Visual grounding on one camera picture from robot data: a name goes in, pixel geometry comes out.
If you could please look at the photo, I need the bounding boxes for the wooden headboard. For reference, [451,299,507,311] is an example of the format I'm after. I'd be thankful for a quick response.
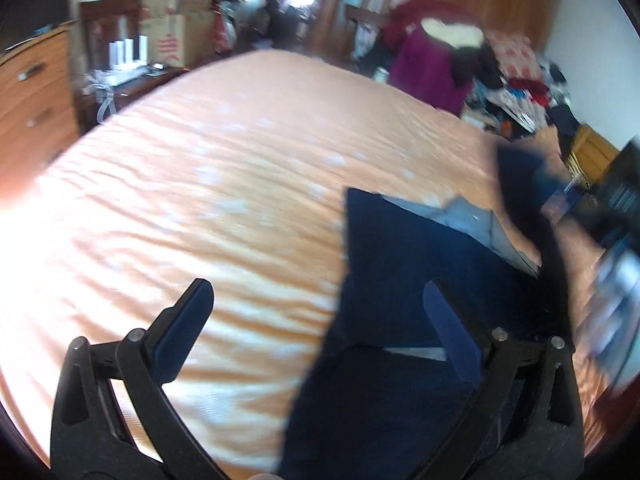
[567,125,621,186]

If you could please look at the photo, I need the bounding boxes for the cream garment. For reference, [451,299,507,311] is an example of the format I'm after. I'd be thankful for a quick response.
[422,19,483,48]

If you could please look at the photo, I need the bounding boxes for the wooden dresser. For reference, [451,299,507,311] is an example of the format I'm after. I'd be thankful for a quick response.
[0,27,81,176]

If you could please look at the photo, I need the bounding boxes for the pile of clothes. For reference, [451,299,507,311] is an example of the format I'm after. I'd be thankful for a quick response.
[465,30,581,141]

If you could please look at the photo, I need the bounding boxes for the light wooden chair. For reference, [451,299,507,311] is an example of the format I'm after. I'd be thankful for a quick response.
[345,4,396,28]

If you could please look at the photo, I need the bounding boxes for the dark red garment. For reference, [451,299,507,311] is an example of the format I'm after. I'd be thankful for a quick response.
[382,0,483,46]

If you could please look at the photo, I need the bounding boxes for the purple garment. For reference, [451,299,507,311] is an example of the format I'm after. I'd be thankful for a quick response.
[389,25,481,116]

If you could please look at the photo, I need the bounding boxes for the dark wooden chair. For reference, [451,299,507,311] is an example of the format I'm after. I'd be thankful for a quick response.
[80,0,143,68]

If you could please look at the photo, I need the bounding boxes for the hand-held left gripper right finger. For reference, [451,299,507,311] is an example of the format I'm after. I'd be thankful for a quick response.
[412,281,586,480]

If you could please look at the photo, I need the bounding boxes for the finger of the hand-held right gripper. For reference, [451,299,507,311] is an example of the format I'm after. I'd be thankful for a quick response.
[542,180,593,221]

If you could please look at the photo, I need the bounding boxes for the navy and grey garment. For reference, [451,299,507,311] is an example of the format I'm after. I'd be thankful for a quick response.
[281,141,576,480]

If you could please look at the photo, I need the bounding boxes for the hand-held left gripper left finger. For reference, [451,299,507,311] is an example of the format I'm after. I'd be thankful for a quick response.
[50,278,228,480]

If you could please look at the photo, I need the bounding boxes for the red floral pillow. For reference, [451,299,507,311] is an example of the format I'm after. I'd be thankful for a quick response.
[487,32,538,78]

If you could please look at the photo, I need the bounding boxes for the orange patterned bed cover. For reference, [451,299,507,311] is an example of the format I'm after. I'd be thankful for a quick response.
[0,49,621,471]

